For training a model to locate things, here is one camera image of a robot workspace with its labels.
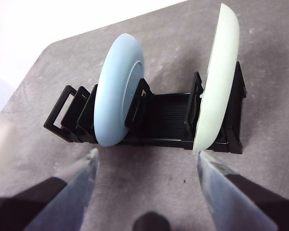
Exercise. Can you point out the pale green plate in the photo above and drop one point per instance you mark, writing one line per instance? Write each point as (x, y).
(219, 84)

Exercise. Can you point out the black plate rack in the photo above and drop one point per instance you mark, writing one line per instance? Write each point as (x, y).
(166, 120)

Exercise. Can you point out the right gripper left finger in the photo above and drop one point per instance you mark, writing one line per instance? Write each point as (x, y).
(69, 199)

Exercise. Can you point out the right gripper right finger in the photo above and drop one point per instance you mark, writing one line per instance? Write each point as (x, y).
(226, 202)

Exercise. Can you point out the blue plate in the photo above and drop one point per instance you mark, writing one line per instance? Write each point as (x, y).
(113, 96)

